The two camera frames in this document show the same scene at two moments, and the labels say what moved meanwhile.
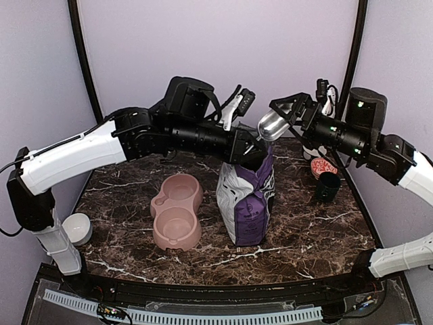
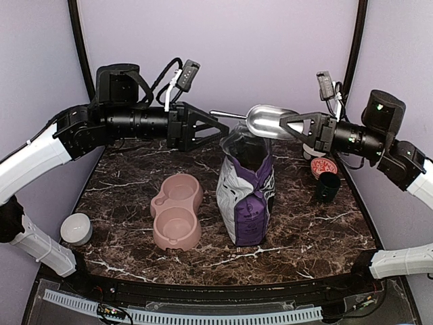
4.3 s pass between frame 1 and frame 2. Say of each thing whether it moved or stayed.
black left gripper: moved
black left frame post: stayed
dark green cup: stayed
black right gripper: moved
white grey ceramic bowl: stayed
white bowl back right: stayed
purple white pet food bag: stayed
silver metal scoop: moved
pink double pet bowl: stayed
